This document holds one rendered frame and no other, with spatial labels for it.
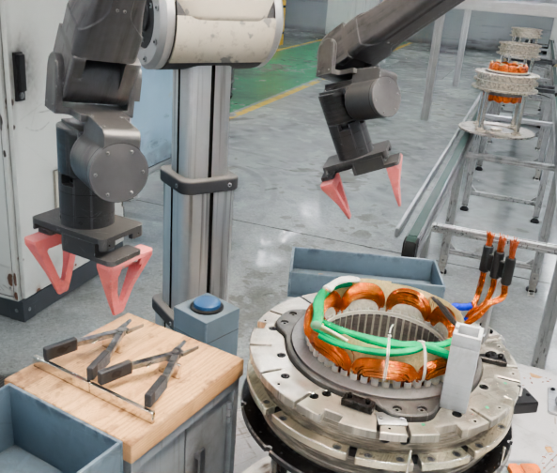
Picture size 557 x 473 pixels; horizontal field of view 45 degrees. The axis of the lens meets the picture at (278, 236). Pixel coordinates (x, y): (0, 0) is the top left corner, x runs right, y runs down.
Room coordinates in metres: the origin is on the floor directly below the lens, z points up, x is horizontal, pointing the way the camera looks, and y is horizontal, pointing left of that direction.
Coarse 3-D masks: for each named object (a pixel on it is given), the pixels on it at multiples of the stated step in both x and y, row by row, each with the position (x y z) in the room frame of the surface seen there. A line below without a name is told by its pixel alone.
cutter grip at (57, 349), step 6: (60, 342) 0.67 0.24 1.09; (66, 342) 0.67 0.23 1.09; (72, 342) 0.68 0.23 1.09; (48, 348) 0.65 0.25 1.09; (54, 348) 0.66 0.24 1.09; (60, 348) 0.66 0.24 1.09; (66, 348) 0.67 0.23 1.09; (72, 348) 0.68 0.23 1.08; (48, 354) 0.65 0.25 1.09; (54, 354) 0.66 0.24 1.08; (60, 354) 0.66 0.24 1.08
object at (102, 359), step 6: (102, 354) 0.65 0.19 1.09; (108, 354) 0.66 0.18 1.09; (96, 360) 0.64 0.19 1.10; (102, 360) 0.64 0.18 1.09; (108, 360) 0.66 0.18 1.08; (90, 366) 0.63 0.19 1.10; (96, 366) 0.63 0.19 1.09; (102, 366) 0.64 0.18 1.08; (90, 372) 0.62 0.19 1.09; (96, 372) 0.63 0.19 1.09; (90, 378) 0.62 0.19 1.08
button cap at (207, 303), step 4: (200, 296) 0.91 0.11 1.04; (204, 296) 0.91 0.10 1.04; (208, 296) 0.91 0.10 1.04; (212, 296) 0.91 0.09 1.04; (196, 300) 0.89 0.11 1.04; (200, 300) 0.89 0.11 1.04; (204, 300) 0.90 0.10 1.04; (208, 300) 0.90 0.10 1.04; (212, 300) 0.90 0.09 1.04; (216, 300) 0.90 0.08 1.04; (196, 304) 0.88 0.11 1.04; (200, 304) 0.88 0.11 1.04; (204, 304) 0.88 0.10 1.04; (208, 304) 0.88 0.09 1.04; (212, 304) 0.89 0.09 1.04; (216, 304) 0.89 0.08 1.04; (220, 304) 0.90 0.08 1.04; (196, 308) 0.88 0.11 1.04; (200, 308) 0.88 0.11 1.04; (204, 308) 0.88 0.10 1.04; (208, 308) 0.88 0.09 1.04; (212, 308) 0.88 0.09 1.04; (216, 308) 0.89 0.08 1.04
